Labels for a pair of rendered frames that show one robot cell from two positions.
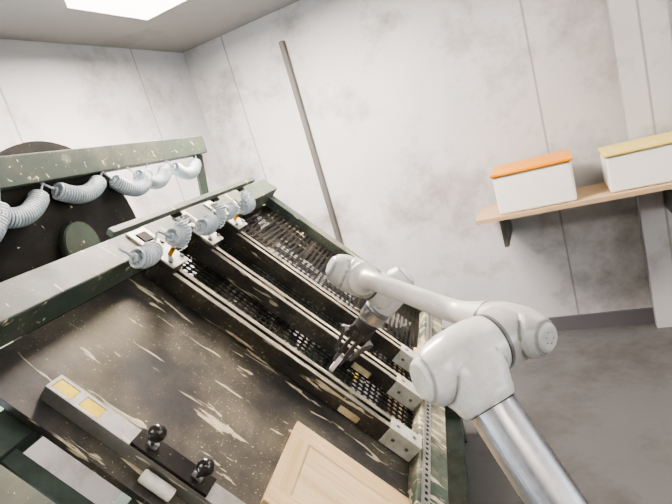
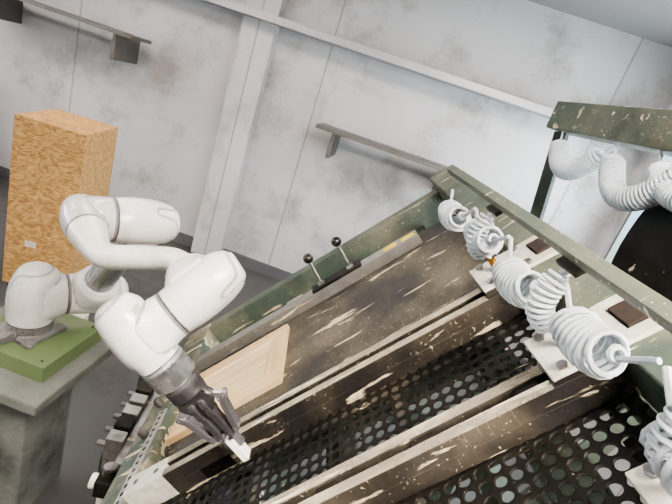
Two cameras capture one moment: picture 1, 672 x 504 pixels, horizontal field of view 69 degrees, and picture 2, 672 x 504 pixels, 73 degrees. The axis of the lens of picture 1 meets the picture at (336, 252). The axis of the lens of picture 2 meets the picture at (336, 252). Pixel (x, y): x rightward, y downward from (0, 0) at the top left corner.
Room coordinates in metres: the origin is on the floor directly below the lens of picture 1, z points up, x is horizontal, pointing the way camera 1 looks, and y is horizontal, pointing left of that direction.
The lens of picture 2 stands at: (2.32, -0.14, 1.99)
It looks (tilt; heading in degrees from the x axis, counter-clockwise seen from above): 19 degrees down; 157
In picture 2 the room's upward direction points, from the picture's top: 19 degrees clockwise
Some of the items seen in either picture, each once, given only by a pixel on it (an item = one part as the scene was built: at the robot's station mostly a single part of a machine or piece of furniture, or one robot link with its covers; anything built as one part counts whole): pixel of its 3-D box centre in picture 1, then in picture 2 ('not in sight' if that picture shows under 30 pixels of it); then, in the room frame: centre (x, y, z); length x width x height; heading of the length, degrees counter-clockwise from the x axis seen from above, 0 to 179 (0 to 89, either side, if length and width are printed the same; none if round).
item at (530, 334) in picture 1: (514, 331); (85, 217); (0.99, -0.33, 1.45); 0.18 x 0.14 x 0.13; 22
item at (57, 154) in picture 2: not in sight; (60, 208); (-1.11, -0.80, 0.63); 0.50 x 0.42 x 1.25; 166
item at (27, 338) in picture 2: not in sight; (25, 325); (0.67, -0.52, 0.84); 0.22 x 0.18 x 0.06; 150
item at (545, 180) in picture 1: (533, 182); not in sight; (3.33, -1.46, 1.30); 0.51 x 0.42 x 0.29; 64
